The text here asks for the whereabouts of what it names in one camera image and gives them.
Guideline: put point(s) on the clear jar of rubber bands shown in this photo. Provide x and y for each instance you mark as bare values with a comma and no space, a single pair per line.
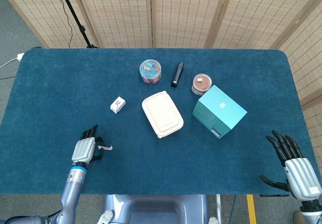
201,83

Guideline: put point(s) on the clear jar of binder clips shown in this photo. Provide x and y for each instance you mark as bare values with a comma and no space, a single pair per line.
150,71

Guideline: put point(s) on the blue-grey robot torso base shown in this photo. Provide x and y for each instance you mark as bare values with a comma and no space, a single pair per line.
153,209

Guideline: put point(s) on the teal cardboard product box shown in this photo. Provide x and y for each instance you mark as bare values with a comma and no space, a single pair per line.
221,110

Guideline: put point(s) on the cream plastic food container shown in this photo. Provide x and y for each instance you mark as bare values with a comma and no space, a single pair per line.
162,114

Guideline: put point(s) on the black tripod stand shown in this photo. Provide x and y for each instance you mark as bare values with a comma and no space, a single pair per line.
75,15

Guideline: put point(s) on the small white cardboard box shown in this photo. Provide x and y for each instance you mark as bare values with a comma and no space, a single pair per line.
117,105

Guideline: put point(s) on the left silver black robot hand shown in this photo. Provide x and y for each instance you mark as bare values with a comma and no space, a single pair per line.
83,149

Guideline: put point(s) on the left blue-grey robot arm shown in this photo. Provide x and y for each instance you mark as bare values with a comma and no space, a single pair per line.
71,191

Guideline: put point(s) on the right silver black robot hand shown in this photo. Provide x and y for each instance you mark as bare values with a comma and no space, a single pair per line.
302,176

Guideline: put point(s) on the blue carpet table cover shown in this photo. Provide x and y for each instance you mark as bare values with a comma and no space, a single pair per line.
63,88

